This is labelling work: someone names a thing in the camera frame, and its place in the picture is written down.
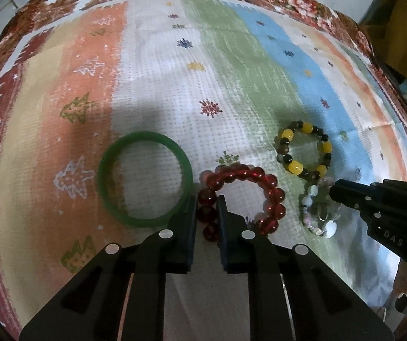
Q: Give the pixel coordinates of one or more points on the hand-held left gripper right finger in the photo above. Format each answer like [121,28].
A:
[224,234]

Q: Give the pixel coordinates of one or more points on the green jade bangle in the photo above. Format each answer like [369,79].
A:
[118,202]

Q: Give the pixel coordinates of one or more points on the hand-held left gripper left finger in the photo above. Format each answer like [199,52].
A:
[188,234]

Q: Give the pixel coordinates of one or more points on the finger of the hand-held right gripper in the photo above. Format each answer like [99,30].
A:
[352,195]

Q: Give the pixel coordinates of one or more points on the striped printed blanket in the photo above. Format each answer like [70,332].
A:
[154,96]

